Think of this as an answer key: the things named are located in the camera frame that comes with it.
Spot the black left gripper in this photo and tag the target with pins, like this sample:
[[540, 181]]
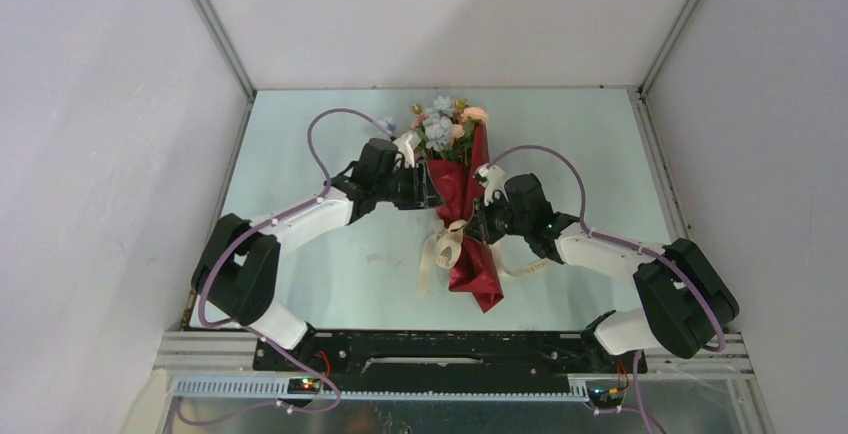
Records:
[[423, 194]]

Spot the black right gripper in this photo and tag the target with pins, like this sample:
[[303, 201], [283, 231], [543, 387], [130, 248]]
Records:
[[479, 227]]

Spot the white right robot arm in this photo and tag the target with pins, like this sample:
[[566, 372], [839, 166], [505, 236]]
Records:
[[685, 304]]

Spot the peach rose stem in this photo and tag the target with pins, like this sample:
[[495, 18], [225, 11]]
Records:
[[466, 119]]

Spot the red wrapping paper sheet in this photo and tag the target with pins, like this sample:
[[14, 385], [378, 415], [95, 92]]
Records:
[[474, 273]]

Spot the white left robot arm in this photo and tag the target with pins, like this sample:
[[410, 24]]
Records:
[[238, 267]]

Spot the pink rose stem with blue bud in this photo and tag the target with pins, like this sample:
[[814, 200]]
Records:
[[389, 125]]

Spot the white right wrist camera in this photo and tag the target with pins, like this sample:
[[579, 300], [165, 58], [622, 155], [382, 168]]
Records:
[[492, 178]]

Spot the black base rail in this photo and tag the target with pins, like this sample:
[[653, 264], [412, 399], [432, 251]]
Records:
[[458, 362]]

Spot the circuit board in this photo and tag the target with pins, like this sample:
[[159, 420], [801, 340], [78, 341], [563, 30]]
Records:
[[304, 386], [609, 400]]

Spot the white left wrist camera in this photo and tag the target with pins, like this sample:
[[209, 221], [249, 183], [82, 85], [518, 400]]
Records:
[[407, 144]]

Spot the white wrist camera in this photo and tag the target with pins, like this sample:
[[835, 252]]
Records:
[[407, 144], [492, 178]]

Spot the right circuit board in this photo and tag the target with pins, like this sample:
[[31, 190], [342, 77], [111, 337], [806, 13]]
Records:
[[609, 400]]

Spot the blue flower stem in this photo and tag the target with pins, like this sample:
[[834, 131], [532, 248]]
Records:
[[438, 122]]

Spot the cream ribbon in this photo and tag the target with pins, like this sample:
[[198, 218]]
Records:
[[442, 250]]

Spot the left circuit board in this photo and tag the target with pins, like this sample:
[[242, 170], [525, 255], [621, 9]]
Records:
[[304, 386]]

